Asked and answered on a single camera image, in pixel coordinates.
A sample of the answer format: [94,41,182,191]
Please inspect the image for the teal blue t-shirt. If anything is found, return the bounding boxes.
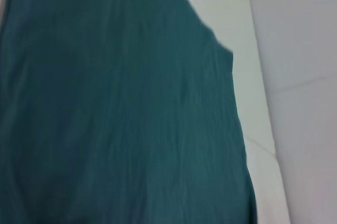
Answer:
[0,0,258,224]

